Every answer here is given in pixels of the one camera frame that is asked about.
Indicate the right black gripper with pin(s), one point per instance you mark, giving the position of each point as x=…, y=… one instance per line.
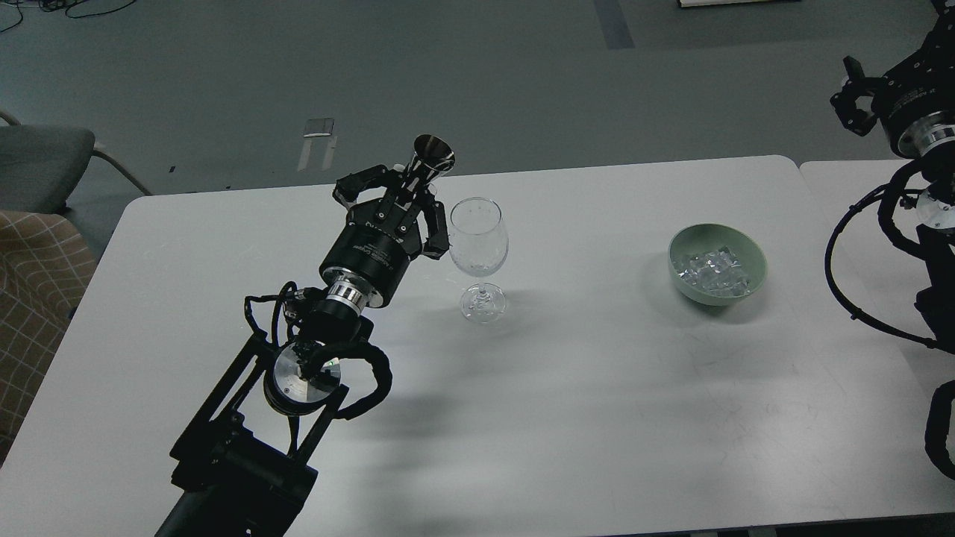
x=914, y=101

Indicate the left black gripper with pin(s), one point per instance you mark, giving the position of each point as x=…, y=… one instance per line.
x=381, y=237

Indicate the steel cocktail jigger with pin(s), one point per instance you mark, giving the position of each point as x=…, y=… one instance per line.
x=430, y=159

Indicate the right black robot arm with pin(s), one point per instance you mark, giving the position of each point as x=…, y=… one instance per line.
x=915, y=214

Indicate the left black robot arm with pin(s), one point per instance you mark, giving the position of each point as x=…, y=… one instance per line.
x=243, y=462

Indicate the clear wine glass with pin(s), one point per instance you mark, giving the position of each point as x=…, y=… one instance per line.
x=479, y=248

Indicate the clear ice cubes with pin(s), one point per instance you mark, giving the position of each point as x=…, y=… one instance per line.
x=719, y=273

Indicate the metal floor plate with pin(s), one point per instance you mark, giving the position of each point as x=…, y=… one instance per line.
x=319, y=144

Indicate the green ceramic bowl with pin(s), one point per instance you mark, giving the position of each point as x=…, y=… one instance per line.
x=699, y=238

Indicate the checkered beige cushion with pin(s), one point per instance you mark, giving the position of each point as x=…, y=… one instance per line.
x=46, y=266

